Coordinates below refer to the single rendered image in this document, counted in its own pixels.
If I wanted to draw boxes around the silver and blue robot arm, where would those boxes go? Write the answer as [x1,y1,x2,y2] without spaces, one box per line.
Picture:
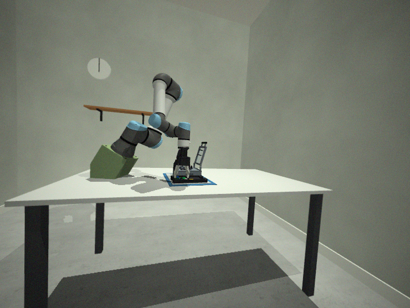
[111,73,191,158]

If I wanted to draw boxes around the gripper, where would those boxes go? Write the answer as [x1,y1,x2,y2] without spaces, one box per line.
[173,147,190,178]

